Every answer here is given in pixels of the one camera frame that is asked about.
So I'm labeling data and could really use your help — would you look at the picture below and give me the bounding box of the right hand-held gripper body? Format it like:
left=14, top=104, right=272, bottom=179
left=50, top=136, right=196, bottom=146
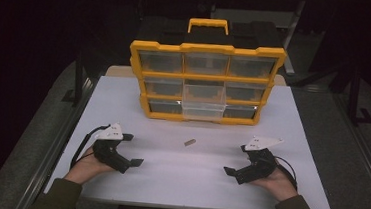
left=233, top=134, right=285, bottom=189

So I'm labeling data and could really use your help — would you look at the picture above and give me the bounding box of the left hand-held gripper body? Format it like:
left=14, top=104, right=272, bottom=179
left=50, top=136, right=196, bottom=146
left=90, top=120, right=136, bottom=175

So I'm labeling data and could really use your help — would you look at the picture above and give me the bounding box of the clear plastic drawer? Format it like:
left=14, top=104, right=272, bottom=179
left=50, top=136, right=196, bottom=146
left=182, top=78, right=228, bottom=107
left=180, top=100, right=226, bottom=124

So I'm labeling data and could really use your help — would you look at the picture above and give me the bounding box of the person's right hand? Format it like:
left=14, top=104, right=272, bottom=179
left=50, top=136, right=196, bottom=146
left=248, top=164, right=301, bottom=204

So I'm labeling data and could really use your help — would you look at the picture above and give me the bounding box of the person's left hand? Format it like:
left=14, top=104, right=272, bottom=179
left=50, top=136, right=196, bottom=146
left=63, top=143, right=118, bottom=189

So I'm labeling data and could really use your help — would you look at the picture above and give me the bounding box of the black metal stand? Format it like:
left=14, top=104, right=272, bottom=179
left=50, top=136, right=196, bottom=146
left=344, top=61, right=371, bottom=129
left=60, top=49, right=90, bottom=109

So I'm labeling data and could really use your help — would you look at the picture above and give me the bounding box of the group of clear drawers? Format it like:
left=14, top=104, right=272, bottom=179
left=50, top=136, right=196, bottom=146
left=134, top=47, right=279, bottom=123

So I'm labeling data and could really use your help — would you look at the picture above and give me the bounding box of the yellow and black drawer organizer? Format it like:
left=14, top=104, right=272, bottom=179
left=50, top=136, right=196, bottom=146
left=124, top=11, right=290, bottom=130

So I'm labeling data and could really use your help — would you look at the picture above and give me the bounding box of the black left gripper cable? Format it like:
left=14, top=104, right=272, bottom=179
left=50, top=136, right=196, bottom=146
left=69, top=121, right=112, bottom=174

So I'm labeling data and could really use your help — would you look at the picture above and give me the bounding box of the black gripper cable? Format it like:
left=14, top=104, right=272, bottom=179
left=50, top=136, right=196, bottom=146
left=69, top=121, right=112, bottom=174
left=271, top=155, right=301, bottom=192

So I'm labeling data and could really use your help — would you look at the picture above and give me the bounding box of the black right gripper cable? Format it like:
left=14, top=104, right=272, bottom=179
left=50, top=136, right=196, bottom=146
left=271, top=155, right=301, bottom=192

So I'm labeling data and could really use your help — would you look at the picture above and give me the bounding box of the metal floor rail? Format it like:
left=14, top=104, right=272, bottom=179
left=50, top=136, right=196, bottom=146
left=324, top=90, right=371, bottom=209
left=14, top=70, right=101, bottom=209

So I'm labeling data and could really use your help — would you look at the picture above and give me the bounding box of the grey metal post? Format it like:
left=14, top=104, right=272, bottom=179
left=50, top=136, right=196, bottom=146
left=279, top=0, right=307, bottom=77

